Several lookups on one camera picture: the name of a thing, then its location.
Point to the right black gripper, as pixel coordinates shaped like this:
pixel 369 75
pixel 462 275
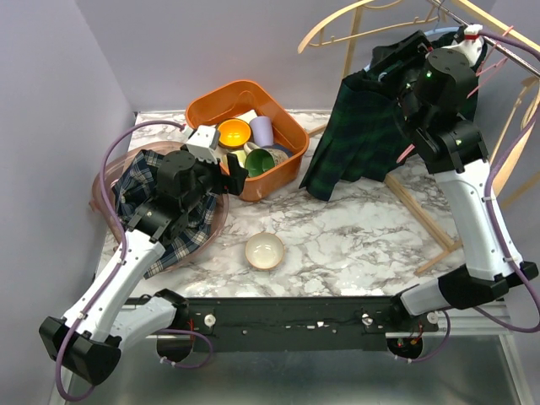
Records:
pixel 409 49

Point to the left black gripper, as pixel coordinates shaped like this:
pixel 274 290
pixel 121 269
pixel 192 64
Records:
pixel 234 183

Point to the navy plaid skirt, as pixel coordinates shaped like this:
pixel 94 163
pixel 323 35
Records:
pixel 136 184

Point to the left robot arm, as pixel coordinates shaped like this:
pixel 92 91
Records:
pixel 90 337

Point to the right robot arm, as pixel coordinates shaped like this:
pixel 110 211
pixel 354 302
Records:
pixel 492 264

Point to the light blue hanger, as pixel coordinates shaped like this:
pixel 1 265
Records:
pixel 438 38

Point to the beige empty hanger left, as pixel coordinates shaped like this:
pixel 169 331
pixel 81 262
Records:
pixel 366 18

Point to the dark green plaid skirt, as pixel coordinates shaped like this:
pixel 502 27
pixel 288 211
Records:
pixel 367 132

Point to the green cup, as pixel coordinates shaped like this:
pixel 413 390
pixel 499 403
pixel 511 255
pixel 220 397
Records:
pixel 258 162

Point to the orange bowl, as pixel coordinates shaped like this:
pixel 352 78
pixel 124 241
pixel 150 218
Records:
pixel 233 133

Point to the lavender cup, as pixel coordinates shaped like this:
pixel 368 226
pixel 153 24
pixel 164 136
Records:
pixel 262 131

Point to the white paper sheet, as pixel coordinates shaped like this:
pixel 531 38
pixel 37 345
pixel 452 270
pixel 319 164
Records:
pixel 245 117

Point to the orange plastic bin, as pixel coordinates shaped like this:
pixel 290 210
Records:
pixel 238 97

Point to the small white ceramic bowl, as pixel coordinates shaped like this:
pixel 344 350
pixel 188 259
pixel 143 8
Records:
pixel 264 251

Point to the wooden clothes rack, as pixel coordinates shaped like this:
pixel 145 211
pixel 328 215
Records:
pixel 508 165

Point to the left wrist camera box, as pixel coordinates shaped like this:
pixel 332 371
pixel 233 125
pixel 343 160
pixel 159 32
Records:
pixel 202 144

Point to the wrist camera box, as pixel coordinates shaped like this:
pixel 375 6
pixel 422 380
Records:
pixel 202 144
pixel 469 43

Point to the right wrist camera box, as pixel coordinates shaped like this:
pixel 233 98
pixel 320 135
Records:
pixel 469 43

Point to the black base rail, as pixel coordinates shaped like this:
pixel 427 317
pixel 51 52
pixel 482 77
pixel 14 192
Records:
pixel 295 324

